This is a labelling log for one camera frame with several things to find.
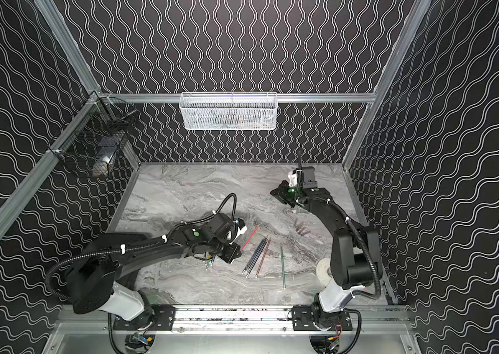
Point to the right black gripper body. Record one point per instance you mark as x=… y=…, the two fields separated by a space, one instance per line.
x=289 y=195

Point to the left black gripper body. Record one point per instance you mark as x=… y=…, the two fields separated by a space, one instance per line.
x=232 y=250

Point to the orange clear pencil cap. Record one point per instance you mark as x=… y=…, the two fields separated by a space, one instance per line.
x=300 y=228

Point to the red pencil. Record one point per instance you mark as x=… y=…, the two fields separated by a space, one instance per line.
x=250 y=237
x=263 y=256

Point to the green pencil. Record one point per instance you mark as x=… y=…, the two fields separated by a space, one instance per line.
x=283 y=267

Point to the bundle of coloured pencils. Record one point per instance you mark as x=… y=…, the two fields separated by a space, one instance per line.
x=209 y=264

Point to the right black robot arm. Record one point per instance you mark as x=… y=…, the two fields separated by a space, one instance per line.
x=355 y=259

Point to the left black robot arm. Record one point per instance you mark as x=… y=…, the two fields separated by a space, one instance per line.
x=90 y=281

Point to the white tape roll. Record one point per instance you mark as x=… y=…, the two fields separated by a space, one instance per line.
x=323 y=271

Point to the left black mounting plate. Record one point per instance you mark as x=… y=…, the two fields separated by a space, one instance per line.
x=158 y=317

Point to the black mounting plate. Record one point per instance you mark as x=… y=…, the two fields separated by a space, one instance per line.
x=312 y=317
x=158 y=317

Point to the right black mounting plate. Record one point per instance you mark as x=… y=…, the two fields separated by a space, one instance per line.
x=312 y=317

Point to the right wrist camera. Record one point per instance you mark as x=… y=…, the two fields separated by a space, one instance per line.
x=293 y=178

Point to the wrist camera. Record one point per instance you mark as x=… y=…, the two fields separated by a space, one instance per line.
x=293 y=178
x=240 y=226

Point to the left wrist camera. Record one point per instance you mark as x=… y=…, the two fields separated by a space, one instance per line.
x=240 y=226

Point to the white mesh wall basket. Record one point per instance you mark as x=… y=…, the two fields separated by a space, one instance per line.
x=229 y=111

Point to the black wire wall basket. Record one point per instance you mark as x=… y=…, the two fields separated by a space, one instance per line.
x=93 y=148

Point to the aluminium front rail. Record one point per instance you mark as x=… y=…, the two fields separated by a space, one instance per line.
x=273 y=320

